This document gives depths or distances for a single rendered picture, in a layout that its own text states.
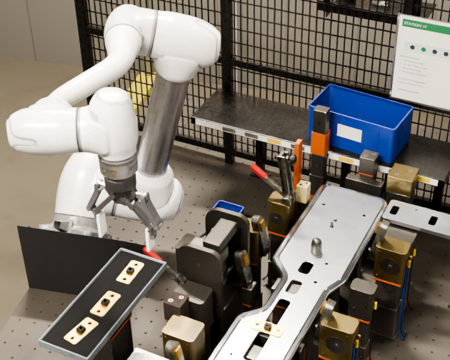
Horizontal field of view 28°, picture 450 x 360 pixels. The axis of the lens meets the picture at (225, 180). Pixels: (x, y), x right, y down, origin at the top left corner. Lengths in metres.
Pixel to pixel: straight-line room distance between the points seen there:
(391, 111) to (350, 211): 0.43
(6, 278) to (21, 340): 1.31
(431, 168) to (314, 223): 0.46
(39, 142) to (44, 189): 2.60
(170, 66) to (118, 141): 0.57
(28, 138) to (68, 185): 0.85
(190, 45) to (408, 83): 0.83
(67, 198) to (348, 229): 0.88
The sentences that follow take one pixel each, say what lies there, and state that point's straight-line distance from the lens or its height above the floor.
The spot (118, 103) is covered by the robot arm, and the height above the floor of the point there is 1.68.
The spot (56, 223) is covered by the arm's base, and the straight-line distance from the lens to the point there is 2.82.
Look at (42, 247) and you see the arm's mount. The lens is 2.86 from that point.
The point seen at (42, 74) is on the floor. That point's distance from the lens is 5.62.
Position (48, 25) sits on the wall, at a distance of 5.63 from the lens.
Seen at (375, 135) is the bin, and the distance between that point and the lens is 2.89.
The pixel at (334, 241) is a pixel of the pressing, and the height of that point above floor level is 1.00.
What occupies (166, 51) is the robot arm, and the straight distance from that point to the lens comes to 2.49.
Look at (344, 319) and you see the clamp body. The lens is 2.34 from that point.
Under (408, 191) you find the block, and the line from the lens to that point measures 2.83.
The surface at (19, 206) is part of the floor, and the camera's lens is 4.53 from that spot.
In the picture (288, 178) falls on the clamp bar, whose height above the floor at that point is 1.12.
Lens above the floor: 2.70
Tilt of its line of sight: 36 degrees down
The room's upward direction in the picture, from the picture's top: 1 degrees counter-clockwise
